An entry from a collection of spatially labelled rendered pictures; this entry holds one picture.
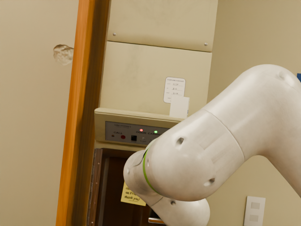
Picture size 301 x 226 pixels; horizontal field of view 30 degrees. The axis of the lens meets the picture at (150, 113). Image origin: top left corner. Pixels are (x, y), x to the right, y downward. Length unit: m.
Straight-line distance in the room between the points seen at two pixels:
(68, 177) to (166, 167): 0.83
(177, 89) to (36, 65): 0.69
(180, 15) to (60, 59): 0.63
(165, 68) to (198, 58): 0.10
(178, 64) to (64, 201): 0.52
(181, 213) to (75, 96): 0.53
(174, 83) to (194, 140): 0.86
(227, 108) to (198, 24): 0.85
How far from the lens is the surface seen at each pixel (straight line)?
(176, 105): 1.61
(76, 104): 1.62
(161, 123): 1.59
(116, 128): 1.63
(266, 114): 0.88
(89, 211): 1.74
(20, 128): 2.20
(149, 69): 1.69
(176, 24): 1.70
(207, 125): 0.86
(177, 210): 1.28
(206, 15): 1.71
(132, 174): 1.22
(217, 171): 0.85
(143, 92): 1.69
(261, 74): 0.90
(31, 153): 2.20
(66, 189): 1.66
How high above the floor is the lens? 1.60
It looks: 3 degrees down
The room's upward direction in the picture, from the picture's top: 6 degrees clockwise
